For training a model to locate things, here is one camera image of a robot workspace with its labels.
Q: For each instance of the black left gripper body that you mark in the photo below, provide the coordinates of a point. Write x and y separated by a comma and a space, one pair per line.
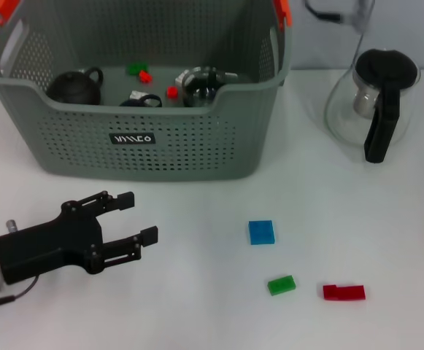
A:
51, 244

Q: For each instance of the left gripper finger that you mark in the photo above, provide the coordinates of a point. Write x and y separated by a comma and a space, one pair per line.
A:
113, 202
135, 244

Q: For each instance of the glass teacup with black sleeve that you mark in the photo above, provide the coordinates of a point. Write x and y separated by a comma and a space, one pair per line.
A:
200, 93
135, 103
231, 77

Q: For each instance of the white toy brick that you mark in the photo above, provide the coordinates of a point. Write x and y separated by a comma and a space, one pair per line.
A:
135, 95
180, 79

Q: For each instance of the orange-red square brick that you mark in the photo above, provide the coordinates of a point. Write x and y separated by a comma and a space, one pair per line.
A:
172, 92

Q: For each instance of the small orange-red toy brick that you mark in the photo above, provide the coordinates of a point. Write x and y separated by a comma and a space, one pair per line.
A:
145, 76

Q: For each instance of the green toy brick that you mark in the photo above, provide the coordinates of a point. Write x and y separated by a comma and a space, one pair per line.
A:
281, 285
135, 68

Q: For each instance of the grey perforated storage bin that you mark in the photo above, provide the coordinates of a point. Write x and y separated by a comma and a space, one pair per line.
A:
197, 153

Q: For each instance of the black clay teapot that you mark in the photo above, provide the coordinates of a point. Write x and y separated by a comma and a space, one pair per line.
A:
73, 89

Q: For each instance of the blue toy brick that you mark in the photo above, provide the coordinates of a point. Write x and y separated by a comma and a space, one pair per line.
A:
261, 232

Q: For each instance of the dark red toy brick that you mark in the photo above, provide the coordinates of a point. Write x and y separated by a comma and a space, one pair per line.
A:
343, 292

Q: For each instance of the orange clamp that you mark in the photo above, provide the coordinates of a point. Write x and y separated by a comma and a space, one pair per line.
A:
3, 11
282, 12

